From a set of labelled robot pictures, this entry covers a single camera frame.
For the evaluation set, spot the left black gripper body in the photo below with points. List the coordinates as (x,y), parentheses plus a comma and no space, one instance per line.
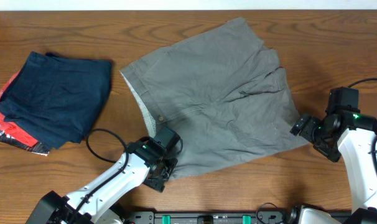
(163,173)

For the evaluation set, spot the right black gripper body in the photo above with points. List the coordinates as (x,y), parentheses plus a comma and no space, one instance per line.
(312,130)

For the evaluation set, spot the grey shorts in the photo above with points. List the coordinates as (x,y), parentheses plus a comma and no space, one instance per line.
(223,91)

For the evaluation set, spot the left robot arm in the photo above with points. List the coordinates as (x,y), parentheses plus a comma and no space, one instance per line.
(149,161)

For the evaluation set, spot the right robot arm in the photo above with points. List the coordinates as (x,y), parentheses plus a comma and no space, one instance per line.
(346,134)

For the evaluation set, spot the black printed garment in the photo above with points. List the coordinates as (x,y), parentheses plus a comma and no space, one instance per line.
(37,148)

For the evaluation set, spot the folded navy blue garment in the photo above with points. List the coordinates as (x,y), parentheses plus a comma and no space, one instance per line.
(55,99)

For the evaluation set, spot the folded red garment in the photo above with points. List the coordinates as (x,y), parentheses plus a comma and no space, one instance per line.
(12,128)

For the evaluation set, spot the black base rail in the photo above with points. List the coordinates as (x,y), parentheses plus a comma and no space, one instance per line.
(264,214)

